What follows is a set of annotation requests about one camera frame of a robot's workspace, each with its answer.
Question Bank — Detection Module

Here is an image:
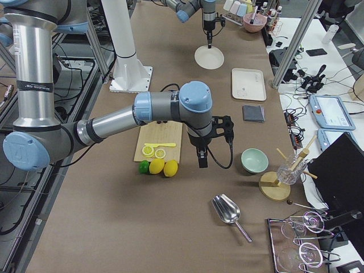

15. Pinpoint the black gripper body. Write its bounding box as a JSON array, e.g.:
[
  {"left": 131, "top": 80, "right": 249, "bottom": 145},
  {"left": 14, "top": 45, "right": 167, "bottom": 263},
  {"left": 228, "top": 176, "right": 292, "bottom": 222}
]
[
  {"left": 187, "top": 126, "right": 211, "bottom": 155},
  {"left": 202, "top": 12, "right": 225, "bottom": 36}
]

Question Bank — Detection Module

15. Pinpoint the cream round plate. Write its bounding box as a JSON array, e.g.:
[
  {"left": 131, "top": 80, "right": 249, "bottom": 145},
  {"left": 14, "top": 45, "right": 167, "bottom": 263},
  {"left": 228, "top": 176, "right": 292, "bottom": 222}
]
[{"left": 195, "top": 45, "right": 225, "bottom": 70}]

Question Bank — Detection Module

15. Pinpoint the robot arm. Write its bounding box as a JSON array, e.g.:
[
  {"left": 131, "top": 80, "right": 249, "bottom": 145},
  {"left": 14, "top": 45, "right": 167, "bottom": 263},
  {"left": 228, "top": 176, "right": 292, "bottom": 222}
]
[
  {"left": 2, "top": 1, "right": 213, "bottom": 171},
  {"left": 160, "top": 0, "right": 225, "bottom": 49}
]

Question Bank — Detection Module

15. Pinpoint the cream rabbit tray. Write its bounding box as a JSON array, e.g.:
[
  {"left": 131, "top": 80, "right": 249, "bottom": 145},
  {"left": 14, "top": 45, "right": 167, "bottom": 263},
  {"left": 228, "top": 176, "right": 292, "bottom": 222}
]
[{"left": 231, "top": 68, "right": 267, "bottom": 101}]

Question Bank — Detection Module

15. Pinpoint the black framed wooden tray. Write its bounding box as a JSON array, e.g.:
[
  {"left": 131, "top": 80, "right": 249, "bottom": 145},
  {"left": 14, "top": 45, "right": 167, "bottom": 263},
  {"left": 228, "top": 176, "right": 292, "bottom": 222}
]
[{"left": 266, "top": 218, "right": 341, "bottom": 272}]

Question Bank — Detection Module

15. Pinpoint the clear glass on tray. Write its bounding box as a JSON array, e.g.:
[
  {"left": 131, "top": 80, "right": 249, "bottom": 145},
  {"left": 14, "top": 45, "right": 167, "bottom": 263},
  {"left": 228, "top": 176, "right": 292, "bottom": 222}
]
[{"left": 280, "top": 210, "right": 341, "bottom": 271}]

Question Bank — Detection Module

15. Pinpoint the pastel cup rack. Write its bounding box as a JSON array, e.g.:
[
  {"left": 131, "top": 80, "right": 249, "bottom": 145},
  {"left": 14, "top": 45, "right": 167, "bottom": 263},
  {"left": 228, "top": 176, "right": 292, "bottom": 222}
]
[{"left": 223, "top": 0, "right": 254, "bottom": 23}]

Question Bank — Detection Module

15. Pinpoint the bamboo cutting board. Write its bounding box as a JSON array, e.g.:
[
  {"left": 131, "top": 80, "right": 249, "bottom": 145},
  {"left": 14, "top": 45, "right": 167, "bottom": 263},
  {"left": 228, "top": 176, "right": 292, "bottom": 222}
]
[{"left": 134, "top": 121, "right": 183, "bottom": 163}]

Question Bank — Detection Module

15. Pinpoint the far whole lemon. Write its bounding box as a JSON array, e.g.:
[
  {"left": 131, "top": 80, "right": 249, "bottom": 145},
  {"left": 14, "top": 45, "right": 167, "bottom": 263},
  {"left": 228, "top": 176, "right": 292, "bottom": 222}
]
[{"left": 163, "top": 160, "right": 179, "bottom": 177}]

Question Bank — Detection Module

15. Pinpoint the whole lemon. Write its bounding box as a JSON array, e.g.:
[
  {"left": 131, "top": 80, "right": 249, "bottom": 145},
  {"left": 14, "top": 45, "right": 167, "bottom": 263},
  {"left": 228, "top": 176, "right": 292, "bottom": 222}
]
[
  {"left": 163, "top": 160, "right": 179, "bottom": 177},
  {"left": 149, "top": 158, "right": 165, "bottom": 175}
]

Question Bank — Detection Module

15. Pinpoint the lower lemon slice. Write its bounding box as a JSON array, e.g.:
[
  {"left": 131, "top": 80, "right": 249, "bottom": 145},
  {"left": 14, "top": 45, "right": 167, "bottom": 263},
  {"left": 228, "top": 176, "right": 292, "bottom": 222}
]
[{"left": 154, "top": 148, "right": 166, "bottom": 159}]

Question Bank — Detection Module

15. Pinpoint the lemon slice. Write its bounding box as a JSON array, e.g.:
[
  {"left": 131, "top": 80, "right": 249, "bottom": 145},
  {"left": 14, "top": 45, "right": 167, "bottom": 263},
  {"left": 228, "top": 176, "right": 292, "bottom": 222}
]
[
  {"left": 142, "top": 146, "right": 155, "bottom": 158},
  {"left": 154, "top": 148, "right": 166, "bottom": 159}
]

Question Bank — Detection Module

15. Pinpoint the pink bowl with ice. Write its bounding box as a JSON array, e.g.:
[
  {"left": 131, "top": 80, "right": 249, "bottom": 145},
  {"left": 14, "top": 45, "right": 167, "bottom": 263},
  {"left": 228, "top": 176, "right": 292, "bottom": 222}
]
[{"left": 243, "top": 13, "right": 267, "bottom": 33}]

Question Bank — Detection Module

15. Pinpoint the yellow plastic knife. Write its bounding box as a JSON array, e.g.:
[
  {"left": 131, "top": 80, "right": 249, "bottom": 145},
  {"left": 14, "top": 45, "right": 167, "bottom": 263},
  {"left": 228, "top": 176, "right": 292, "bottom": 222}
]
[{"left": 144, "top": 143, "right": 176, "bottom": 148}]

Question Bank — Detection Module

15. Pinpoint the near whole lemon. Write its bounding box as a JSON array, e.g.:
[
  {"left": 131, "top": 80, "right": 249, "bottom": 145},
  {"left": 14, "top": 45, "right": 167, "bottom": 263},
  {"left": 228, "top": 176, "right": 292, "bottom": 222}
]
[{"left": 149, "top": 158, "right": 165, "bottom": 175}]

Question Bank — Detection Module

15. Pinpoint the mint green bowl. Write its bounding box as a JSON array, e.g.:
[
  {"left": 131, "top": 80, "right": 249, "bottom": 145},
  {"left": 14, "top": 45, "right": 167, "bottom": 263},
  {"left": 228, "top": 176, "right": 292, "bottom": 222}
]
[{"left": 241, "top": 148, "right": 269, "bottom": 173}]

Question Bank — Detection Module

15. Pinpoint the upper lemon slice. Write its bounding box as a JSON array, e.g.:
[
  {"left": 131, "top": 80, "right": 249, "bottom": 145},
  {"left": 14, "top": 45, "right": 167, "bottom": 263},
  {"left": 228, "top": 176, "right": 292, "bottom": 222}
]
[{"left": 142, "top": 146, "right": 155, "bottom": 158}]

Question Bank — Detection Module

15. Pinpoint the grey folded cloth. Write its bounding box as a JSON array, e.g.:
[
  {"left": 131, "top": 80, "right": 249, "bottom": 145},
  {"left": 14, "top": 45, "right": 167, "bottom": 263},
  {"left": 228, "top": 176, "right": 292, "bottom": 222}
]
[{"left": 242, "top": 105, "right": 265, "bottom": 123}]

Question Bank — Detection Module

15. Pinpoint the green lime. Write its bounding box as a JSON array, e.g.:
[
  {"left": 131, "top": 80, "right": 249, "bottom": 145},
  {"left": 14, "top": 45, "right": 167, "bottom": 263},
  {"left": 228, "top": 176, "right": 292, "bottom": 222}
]
[{"left": 138, "top": 160, "right": 150, "bottom": 174}]

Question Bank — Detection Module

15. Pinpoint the steel ice scoop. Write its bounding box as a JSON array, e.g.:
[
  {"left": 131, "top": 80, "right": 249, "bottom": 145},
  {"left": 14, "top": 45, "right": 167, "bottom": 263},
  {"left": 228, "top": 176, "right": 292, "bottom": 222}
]
[{"left": 212, "top": 193, "right": 253, "bottom": 243}]

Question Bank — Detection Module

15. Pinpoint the wooden cup rack stand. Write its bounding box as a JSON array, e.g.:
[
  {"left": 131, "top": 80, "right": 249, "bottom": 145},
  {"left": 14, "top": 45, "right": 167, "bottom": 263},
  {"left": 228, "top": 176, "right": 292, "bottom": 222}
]
[{"left": 259, "top": 135, "right": 318, "bottom": 201}]

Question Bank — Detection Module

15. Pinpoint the crystal glass on rack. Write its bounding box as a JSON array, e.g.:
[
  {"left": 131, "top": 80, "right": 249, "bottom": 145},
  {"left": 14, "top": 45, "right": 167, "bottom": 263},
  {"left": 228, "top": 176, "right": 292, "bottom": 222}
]
[{"left": 277, "top": 154, "right": 307, "bottom": 185}]

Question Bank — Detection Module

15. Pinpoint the black smartphone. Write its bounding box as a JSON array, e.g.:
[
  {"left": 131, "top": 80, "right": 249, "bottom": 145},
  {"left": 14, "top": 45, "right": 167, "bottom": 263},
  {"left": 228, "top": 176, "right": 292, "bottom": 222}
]
[{"left": 306, "top": 48, "right": 328, "bottom": 57}]

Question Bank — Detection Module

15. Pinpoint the white bottle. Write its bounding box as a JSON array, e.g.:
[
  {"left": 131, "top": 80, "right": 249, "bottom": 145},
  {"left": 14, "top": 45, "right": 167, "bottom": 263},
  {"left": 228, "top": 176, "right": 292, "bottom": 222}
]
[{"left": 322, "top": 24, "right": 340, "bottom": 44}]

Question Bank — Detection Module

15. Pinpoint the blue teach pendant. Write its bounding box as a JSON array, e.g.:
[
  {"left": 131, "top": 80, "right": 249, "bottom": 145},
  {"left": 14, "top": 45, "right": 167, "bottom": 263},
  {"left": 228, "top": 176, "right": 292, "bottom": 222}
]
[
  {"left": 317, "top": 128, "right": 356, "bottom": 151},
  {"left": 309, "top": 94, "right": 355, "bottom": 131}
]

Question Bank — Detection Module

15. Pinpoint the black monitor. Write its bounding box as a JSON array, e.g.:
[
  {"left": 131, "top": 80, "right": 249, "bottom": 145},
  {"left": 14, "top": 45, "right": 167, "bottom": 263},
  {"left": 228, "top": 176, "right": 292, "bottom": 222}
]
[{"left": 308, "top": 133, "right": 363, "bottom": 212}]

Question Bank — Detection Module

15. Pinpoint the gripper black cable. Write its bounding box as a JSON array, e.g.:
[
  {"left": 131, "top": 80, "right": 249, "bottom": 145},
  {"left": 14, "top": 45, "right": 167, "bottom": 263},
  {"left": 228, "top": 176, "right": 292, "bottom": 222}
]
[{"left": 206, "top": 115, "right": 235, "bottom": 170}]

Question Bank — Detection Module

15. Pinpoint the black handled muddler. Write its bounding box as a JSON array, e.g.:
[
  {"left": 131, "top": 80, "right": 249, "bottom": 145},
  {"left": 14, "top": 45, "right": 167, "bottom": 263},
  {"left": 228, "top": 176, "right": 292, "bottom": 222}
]
[{"left": 250, "top": 6, "right": 258, "bottom": 24}]

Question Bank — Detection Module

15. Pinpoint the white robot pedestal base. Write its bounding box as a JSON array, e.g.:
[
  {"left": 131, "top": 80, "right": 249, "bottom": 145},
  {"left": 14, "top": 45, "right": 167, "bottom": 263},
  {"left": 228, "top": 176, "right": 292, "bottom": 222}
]
[{"left": 101, "top": 0, "right": 153, "bottom": 93}]

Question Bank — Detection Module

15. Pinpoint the aluminium frame post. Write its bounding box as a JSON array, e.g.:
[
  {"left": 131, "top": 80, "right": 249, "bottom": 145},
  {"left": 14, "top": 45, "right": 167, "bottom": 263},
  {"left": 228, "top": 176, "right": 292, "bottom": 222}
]
[{"left": 272, "top": 0, "right": 322, "bottom": 89}]

